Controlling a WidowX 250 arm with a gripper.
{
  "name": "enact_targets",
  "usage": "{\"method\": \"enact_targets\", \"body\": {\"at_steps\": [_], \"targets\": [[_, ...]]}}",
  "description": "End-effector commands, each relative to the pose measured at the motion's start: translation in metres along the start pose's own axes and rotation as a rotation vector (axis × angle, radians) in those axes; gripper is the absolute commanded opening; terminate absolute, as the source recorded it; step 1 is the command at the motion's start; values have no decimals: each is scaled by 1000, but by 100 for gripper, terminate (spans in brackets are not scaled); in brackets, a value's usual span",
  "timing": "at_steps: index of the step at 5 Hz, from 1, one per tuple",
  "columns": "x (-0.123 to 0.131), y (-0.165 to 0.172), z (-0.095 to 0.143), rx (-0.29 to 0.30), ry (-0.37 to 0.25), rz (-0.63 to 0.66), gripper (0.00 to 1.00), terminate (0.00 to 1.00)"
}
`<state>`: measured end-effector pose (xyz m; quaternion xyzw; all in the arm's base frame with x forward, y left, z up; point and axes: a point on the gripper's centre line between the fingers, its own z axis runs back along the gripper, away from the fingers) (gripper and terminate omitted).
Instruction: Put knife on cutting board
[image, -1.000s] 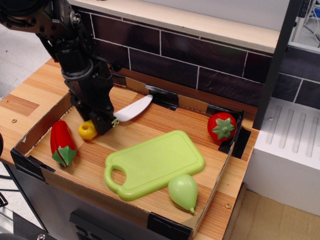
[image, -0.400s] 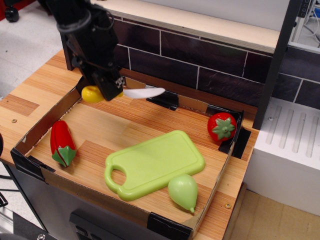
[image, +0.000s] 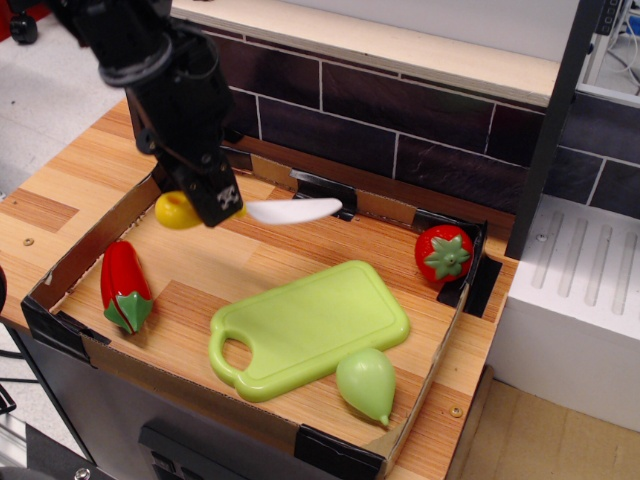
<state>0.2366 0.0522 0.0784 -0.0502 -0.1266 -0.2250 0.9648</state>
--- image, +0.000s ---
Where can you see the green plastic cutting board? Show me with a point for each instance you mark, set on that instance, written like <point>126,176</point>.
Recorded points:
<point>274,342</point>

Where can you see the light wooden shelf board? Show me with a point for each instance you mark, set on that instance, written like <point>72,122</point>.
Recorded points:
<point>448,62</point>

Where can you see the red toy strawberry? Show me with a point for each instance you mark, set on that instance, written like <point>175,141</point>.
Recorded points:
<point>444,253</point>

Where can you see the black shelf post right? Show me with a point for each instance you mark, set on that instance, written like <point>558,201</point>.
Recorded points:
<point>583,27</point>

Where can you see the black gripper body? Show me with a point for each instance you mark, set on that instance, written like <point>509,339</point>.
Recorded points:
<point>182,106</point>

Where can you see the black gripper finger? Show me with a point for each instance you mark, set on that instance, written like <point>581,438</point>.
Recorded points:
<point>215,195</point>
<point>175,174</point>

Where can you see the black caster wheel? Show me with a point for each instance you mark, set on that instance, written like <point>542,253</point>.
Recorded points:
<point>23,28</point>

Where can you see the green toy pear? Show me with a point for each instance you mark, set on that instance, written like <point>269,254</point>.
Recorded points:
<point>366,380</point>

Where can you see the red toy chili pepper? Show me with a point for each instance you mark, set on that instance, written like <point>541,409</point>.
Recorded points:
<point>125,293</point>

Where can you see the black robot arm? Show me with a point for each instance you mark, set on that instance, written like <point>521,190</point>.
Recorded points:
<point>130,39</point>

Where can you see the white toy sink drainer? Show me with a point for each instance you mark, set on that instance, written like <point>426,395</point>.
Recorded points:
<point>569,332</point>

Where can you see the yellow handled white toy knife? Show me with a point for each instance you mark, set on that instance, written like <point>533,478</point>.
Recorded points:
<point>173,210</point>

